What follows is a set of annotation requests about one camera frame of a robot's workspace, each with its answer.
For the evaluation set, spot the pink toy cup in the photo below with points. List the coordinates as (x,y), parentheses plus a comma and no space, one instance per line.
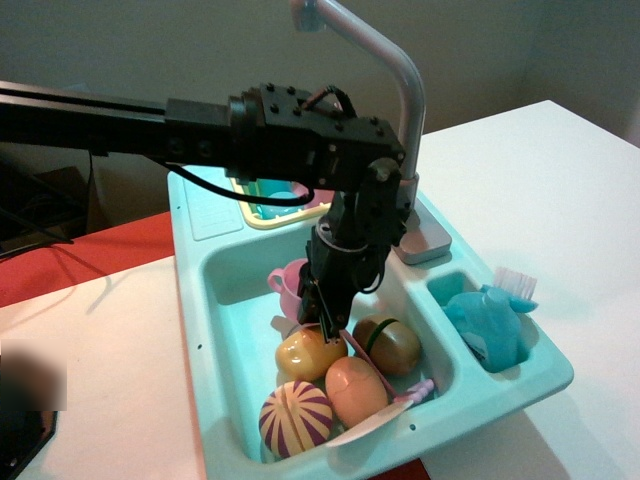
(285,282)

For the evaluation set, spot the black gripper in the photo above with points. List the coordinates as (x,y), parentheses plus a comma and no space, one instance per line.
(339,266)

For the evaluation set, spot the grey toy faucet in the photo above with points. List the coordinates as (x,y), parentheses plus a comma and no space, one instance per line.
(425,238)

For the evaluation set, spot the teal toy sink unit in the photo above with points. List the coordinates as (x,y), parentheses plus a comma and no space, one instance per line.
(233,325)

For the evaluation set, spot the purple striped toy onion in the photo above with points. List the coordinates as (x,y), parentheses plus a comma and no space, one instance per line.
(295,417)

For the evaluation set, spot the brown toy kiwi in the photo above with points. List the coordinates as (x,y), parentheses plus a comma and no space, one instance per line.
(392,346)

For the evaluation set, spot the cracked beige toy egg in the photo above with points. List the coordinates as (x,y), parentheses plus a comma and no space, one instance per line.
(354,390)

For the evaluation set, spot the lying blue toy cup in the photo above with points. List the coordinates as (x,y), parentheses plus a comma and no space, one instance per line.
(270,211)

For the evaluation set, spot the red cloth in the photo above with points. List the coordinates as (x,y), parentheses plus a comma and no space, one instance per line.
(90,257)

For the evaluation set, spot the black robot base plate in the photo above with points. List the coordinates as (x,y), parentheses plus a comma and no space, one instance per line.
(23,435)

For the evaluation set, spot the blue soap bottle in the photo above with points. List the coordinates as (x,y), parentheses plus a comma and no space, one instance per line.
(488,325)

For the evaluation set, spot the yellow toy potato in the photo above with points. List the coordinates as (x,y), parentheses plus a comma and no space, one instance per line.
(305,355)

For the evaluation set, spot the cardboard box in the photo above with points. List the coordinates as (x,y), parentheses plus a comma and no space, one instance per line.
(73,205)

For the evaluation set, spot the blue dish brush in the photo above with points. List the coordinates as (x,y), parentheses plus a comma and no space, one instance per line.
(518,287)

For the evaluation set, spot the yellow dish rack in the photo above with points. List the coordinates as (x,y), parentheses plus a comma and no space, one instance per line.
(263,188)

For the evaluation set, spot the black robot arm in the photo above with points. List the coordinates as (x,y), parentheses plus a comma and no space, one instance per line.
(266,133)

